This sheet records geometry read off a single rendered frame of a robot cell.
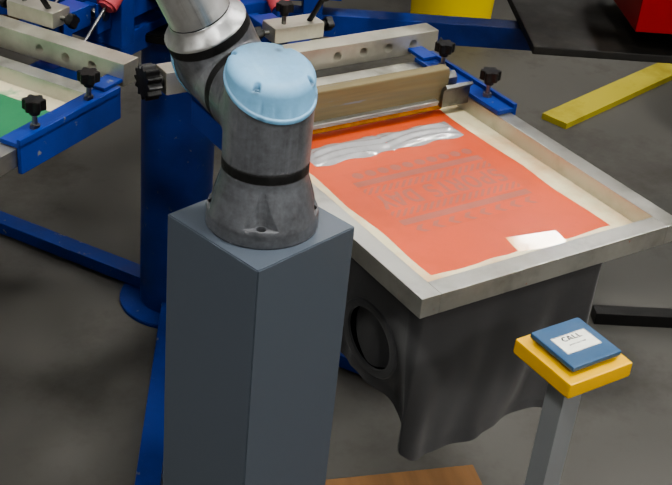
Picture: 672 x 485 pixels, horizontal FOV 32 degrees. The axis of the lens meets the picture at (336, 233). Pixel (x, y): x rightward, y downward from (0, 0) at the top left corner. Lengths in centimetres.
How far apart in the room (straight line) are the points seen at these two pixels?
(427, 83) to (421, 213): 41
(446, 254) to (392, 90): 51
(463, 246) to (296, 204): 60
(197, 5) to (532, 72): 392
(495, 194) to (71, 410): 138
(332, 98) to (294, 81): 88
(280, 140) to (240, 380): 34
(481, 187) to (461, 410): 42
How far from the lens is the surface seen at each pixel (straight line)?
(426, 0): 552
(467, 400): 224
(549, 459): 197
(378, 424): 314
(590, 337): 187
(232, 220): 152
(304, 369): 167
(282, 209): 151
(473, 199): 222
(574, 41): 306
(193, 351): 167
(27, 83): 253
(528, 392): 238
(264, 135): 147
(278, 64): 149
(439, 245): 206
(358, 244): 196
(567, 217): 222
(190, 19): 154
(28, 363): 331
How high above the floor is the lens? 201
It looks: 31 degrees down
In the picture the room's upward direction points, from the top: 6 degrees clockwise
